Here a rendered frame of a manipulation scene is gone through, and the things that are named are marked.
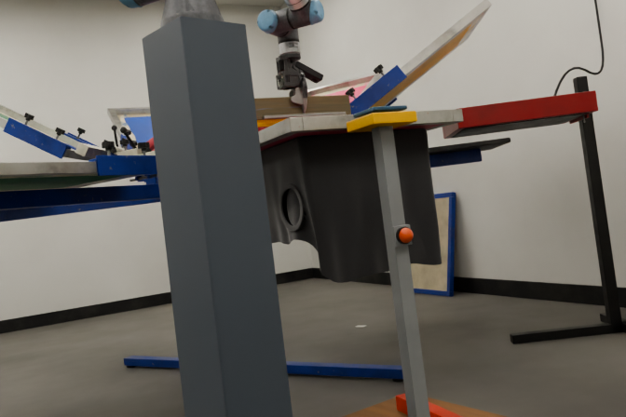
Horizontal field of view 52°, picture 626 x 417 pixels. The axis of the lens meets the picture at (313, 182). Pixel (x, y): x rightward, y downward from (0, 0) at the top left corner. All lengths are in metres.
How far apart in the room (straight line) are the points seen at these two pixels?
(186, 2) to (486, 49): 3.15
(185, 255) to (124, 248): 4.86
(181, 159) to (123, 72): 5.11
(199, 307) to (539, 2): 3.18
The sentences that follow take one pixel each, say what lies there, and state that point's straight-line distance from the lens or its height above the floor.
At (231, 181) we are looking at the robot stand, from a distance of 1.45.
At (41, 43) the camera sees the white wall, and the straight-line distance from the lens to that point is 6.53.
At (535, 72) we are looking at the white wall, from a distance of 4.16.
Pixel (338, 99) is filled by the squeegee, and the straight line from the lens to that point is 2.34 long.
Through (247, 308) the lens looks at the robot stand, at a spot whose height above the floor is 0.54.
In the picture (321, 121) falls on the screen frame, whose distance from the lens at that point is 1.73.
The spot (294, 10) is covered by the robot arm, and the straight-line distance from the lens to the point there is 2.15.
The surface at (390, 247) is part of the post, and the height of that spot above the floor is 0.62.
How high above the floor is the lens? 0.74
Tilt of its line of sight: 2 degrees up
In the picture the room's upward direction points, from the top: 7 degrees counter-clockwise
